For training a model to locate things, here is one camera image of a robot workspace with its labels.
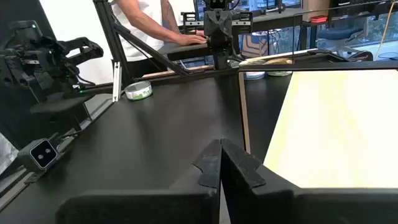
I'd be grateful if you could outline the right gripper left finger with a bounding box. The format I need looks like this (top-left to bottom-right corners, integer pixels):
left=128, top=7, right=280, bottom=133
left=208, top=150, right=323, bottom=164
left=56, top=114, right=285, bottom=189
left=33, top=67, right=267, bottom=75
left=55, top=139, right=223, bottom=224

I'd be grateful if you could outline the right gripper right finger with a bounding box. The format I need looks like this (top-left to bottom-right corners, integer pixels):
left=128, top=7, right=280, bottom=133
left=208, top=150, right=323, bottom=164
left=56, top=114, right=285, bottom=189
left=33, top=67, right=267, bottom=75
left=220, top=138, right=398, bottom=224

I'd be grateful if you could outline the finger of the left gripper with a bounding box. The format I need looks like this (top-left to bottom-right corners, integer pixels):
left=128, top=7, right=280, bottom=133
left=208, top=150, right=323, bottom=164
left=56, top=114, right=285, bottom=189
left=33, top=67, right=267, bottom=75
left=218, top=9, right=234, bottom=40
left=203, top=9, right=220, bottom=40

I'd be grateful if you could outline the blue red label can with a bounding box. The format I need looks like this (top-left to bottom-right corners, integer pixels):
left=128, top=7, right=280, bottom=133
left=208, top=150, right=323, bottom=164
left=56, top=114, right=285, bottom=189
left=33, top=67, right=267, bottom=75
left=239, top=58, right=266, bottom=81

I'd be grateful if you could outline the black frame wooden shelf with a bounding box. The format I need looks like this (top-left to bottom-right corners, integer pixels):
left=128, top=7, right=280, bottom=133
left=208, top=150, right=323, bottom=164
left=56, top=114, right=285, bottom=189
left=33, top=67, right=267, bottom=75
left=238, top=0, right=398, bottom=189

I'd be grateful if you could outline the laptop screen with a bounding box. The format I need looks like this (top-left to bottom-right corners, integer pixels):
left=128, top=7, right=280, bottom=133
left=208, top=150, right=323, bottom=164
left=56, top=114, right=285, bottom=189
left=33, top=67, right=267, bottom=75
left=193, top=0, right=208, bottom=22

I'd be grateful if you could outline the grey desk top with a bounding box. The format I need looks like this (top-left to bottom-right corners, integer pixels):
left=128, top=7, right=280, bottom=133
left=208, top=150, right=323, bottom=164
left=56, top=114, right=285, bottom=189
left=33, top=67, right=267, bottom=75
left=157, top=42, right=218, bottom=62

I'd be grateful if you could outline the blue white striped bin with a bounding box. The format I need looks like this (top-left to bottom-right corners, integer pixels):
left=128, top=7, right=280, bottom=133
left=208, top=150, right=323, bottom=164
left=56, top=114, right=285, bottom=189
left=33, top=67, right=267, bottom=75
left=241, top=30, right=279, bottom=60

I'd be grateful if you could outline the black background desk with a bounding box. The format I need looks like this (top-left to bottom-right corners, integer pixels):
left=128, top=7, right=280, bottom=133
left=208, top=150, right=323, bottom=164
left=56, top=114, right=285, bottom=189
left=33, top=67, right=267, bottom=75
left=251, top=6, right=398, bottom=50

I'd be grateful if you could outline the person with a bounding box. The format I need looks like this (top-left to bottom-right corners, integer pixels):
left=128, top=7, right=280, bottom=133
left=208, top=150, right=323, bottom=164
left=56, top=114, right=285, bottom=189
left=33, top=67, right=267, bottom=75
left=108, top=0, right=208, bottom=78

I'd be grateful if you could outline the dark office chair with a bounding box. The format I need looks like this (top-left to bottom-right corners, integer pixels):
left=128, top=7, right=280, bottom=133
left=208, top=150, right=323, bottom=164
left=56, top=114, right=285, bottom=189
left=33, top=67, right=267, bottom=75
left=315, top=26, right=374, bottom=62

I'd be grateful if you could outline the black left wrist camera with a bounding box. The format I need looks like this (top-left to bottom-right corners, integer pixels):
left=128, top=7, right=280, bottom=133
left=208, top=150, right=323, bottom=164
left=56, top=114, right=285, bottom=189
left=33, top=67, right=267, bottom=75
left=208, top=0, right=227, bottom=11

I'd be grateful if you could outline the black rig frame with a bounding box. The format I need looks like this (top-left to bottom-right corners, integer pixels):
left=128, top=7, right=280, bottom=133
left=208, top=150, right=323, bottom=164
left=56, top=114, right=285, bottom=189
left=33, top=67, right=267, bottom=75
left=92, top=0, right=240, bottom=94

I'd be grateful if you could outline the silver aluminium bracket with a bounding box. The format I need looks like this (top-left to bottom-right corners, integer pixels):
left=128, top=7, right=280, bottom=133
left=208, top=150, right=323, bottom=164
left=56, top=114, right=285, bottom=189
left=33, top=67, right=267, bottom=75
left=112, top=61, right=123, bottom=103

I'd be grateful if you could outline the small grey table camera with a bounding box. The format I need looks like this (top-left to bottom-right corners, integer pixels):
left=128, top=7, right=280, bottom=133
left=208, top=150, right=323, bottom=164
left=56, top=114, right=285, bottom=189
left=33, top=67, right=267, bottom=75
left=17, top=138, right=60, bottom=175

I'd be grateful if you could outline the yellow hanging cable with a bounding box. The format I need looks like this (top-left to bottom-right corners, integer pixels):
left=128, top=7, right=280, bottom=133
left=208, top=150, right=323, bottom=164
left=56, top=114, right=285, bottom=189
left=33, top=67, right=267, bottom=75
left=373, top=0, right=396, bottom=62

